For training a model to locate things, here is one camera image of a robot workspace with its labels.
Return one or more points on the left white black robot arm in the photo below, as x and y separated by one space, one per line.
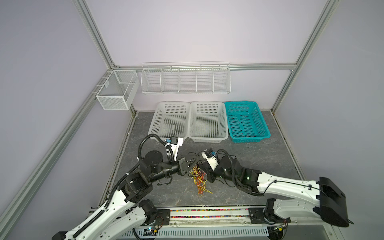
125 207

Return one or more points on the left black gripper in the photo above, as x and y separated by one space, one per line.
183 164

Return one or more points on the white wire wall shelf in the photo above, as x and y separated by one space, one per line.
186 78

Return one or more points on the middle white plastic basket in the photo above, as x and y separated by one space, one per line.
208 122

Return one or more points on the white mesh wall box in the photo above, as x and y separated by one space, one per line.
118 90

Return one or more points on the teal plastic basket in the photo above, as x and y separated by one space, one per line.
246 122

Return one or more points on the white vented cable duct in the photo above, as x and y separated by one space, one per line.
203 233

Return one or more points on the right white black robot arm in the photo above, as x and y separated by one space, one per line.
321 199

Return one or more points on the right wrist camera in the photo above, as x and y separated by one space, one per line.
210 158

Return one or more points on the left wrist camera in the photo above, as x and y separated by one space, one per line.
172 145

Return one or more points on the white plastic basket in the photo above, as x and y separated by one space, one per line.
208 122
171 119

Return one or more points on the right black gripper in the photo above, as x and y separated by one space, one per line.
210 172

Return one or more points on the left white plastic basket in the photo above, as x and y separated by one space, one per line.
171 119

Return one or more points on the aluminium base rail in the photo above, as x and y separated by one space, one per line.
186 217

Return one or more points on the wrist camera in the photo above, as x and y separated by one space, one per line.
210 158
172 145

